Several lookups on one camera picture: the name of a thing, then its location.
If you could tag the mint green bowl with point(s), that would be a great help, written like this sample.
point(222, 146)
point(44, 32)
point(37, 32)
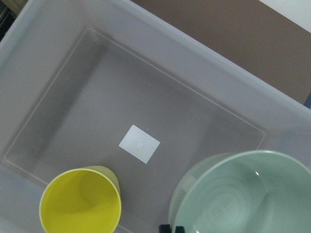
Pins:
point(257, 191)

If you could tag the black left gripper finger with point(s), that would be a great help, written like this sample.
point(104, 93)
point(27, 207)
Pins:
point(166, 228)

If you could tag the yellow plastic cup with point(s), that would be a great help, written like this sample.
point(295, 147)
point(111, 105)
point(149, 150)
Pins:
point(81, 200)

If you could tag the clear plastic bin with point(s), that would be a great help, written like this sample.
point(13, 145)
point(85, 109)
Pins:
point(104, 82)

